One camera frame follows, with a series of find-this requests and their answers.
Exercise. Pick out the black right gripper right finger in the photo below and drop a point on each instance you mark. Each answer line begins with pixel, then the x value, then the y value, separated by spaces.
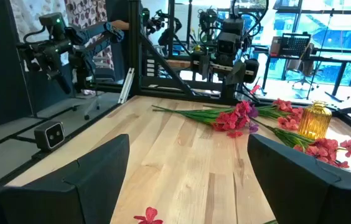
pixel 303 196

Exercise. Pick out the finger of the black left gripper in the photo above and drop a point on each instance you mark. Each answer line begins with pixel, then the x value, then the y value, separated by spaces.
pixel 236 73
pixel 204 67

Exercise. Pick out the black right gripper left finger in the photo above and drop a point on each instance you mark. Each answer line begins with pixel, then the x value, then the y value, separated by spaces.
pixel 69 199

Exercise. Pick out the black background robot arm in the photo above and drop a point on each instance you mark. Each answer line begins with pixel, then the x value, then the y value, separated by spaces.
pixel 208 21
pixel 160 23
pixel 49 49

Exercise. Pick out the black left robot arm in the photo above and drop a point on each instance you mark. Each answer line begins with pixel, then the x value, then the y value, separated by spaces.
pixel 233 23

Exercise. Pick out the yellow ribbed glass vase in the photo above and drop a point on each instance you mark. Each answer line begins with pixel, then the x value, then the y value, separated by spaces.
pixel 314 123

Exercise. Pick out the wooden background table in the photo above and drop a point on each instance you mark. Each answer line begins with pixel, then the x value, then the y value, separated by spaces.
pixel 181 63

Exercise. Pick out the brown cardboard box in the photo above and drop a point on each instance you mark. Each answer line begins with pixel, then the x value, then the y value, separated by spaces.
pixel 275 46

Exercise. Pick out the black perforated box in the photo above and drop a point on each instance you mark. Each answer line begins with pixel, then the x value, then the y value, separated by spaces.
pixel 295 45

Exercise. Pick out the black office chair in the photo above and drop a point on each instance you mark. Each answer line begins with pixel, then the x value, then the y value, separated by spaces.
pixel 304 67

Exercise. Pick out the silver aluminium extrusion bar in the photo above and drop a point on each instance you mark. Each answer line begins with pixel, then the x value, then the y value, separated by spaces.
pixel 126 85

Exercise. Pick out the black-legged background desk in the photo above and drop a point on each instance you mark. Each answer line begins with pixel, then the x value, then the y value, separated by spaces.
pixel 334 58

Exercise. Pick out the grey office chair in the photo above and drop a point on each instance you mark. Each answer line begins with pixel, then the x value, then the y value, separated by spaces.
pixel 104 74

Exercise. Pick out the person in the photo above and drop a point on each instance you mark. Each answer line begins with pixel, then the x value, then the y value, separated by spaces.
pixel 104 31

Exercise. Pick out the patterned curtain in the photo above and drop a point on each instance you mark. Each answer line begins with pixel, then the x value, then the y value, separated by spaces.
pixel 82 12

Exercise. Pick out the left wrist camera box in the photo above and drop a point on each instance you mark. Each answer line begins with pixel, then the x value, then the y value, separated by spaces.
pixel 226 45

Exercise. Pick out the grey table-level camera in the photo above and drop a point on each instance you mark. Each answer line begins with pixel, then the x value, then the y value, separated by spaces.
pixel 51 135

